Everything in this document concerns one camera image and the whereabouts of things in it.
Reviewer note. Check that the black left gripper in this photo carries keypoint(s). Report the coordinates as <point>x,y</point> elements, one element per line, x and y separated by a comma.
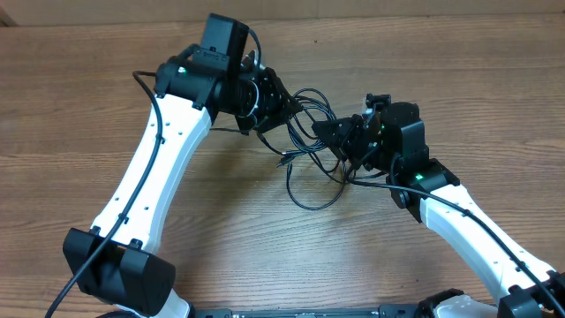
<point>275,103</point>

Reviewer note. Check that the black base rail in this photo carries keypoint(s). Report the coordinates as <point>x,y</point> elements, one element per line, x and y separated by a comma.
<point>383,311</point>

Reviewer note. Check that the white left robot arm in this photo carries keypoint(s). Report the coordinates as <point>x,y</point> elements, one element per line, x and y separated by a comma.
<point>116,260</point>

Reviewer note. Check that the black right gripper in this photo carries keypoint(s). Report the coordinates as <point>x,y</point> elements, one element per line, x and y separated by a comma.
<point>345,127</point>

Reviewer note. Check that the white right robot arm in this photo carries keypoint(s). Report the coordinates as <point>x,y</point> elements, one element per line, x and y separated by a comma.
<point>390,137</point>

